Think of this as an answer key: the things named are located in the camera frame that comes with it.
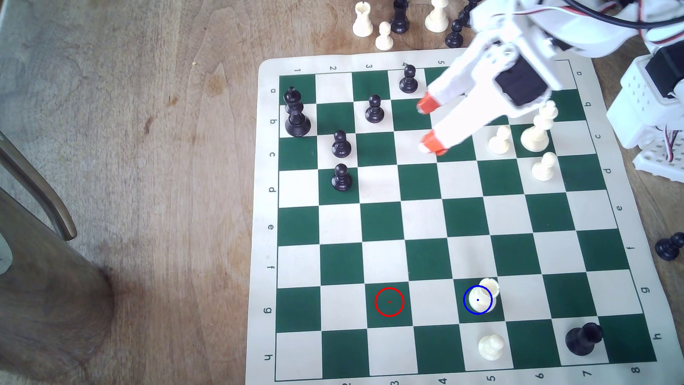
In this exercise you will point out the white bishop on board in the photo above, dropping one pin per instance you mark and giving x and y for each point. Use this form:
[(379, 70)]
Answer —
[(536, 136)]

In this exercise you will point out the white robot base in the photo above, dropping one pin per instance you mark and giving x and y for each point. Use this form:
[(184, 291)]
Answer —
[(638, 107)]

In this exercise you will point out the white pawn chess piece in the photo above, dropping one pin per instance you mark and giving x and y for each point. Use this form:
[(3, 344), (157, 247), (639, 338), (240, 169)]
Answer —
[(500, 141), (490, 347), (383, 37), (544, 167)]

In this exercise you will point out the black king chess piece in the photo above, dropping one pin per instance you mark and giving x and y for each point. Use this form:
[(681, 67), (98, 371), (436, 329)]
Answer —
[(296, 120)]

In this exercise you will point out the black tall chess piece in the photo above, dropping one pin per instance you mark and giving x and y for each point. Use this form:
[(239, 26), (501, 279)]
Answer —
[(465, 16), (399, 17)]

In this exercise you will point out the green and white chessboard mat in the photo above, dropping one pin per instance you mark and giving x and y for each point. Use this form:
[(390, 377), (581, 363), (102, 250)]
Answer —
[(422, 214)]

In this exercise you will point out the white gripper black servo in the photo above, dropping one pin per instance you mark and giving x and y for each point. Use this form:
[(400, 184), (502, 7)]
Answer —
[(479, 91)]

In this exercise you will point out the black pawn chess piece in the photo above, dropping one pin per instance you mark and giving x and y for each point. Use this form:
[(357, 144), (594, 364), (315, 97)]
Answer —
[(669, 247), (455, 35), (408, 80), (341, 145), (341, 179), (374, 109)]

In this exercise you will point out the moved white pawn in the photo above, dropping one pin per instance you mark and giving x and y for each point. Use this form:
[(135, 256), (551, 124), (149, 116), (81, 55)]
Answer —
[(489, 294)]

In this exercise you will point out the white tall chess piece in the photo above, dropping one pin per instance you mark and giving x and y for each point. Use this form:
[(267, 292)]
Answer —
[(437, 17)]

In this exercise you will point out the black rook chess piece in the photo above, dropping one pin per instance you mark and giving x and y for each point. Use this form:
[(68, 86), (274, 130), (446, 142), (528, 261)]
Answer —
[(582, 339)]

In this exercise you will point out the brown wooden chair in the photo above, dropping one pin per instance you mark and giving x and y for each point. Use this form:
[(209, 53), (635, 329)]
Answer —
[(48, 299)]

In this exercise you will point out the white rook chess piece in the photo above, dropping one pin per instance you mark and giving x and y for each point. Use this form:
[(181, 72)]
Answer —
[(363, 20)]

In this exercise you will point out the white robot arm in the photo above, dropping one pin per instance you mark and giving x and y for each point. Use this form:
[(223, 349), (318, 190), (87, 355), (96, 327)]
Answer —
[(593, 40)]

